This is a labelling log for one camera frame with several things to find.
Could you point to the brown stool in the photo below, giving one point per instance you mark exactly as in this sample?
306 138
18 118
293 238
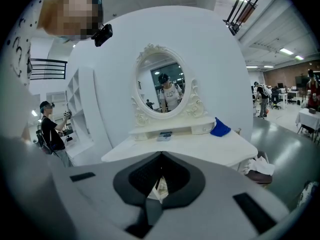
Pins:
260 179

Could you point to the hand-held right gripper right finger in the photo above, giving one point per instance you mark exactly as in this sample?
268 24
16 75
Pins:
212 209

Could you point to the black ceiling truss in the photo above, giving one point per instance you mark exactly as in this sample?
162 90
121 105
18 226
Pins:
235 27

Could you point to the black screen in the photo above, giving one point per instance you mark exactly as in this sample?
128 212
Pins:
301 80

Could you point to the person's head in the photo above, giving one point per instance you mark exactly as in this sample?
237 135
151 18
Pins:
75 11

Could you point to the black head camera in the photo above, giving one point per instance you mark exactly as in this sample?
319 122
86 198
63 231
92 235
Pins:
103 35

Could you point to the ceiling light panels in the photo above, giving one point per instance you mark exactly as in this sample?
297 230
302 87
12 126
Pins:
286 51

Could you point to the oval mirror with carved frame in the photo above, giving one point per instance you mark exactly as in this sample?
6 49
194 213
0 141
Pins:
160 84

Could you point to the glass bottle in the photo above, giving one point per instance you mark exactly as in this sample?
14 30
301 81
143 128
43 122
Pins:
238 131

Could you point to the white shelf unit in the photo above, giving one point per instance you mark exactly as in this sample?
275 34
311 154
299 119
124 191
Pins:
86 96

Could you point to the blue cloth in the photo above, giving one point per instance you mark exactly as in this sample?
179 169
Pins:
220 129

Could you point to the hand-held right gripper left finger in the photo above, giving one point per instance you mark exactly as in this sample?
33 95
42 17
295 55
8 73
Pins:
100 196

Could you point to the white vanity dressing table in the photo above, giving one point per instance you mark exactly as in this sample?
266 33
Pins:
200 146

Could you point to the black office chair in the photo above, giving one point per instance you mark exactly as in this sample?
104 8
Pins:
275 99

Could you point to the table with white cloth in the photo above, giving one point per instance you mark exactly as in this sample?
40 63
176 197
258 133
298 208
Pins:
307 119

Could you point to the white plastic bag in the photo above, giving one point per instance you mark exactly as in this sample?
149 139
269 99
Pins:
260 166

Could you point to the black metal railing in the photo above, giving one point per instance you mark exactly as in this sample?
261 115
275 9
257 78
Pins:
50 60

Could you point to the white large drawer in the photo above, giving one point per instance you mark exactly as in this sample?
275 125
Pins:
161 187

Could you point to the small dark box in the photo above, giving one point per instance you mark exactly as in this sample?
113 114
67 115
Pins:
312 110

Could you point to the white office desk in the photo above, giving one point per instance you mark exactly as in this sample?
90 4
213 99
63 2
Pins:
290 94

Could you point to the white polka dot shirt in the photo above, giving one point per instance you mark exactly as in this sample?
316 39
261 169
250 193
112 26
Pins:
17 34

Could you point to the small patterned box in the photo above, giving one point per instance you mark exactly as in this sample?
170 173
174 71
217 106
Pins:
164 136

